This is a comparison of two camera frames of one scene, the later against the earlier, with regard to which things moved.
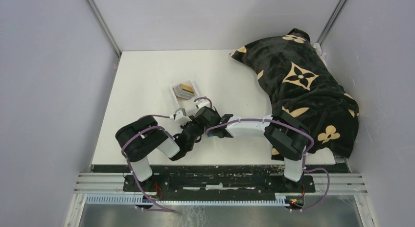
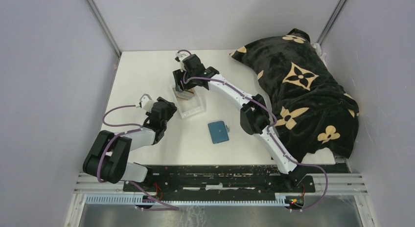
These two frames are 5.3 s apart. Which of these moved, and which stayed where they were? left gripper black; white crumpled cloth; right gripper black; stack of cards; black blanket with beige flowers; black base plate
Moved: left gripper black; right gripper black
Stayed: stack of cards; black blanket with beige flowers; white crumpled cloth; black base plate
